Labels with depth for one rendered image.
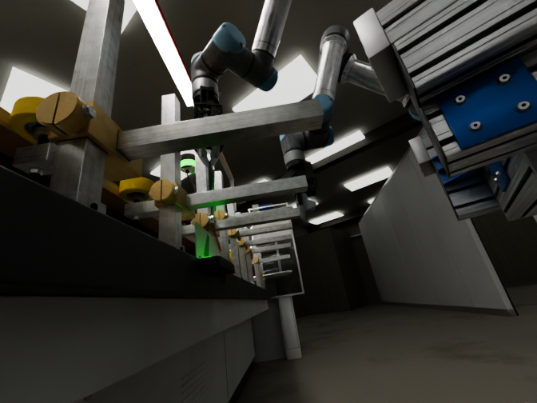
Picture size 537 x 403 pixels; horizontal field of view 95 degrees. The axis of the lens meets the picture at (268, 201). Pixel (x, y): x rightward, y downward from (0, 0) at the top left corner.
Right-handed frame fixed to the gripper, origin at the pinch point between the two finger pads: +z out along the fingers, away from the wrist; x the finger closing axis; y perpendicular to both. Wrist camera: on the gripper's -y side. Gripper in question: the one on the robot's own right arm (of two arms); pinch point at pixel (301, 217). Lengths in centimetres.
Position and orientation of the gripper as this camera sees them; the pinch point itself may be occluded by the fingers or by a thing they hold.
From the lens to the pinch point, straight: 82.8
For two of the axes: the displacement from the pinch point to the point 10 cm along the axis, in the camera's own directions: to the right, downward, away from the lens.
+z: 1.6, 9.1, -3.8
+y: 9.8, -1.7, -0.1
